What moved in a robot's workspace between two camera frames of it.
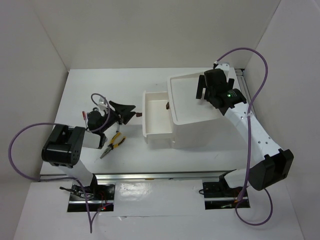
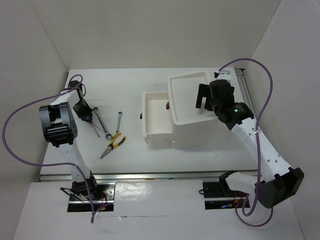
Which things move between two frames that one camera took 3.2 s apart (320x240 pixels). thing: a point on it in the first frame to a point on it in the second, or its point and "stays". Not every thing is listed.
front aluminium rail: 147,176 stays
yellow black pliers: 113,144 stays
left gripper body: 114,116 to 82,109
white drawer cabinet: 195,123 stays
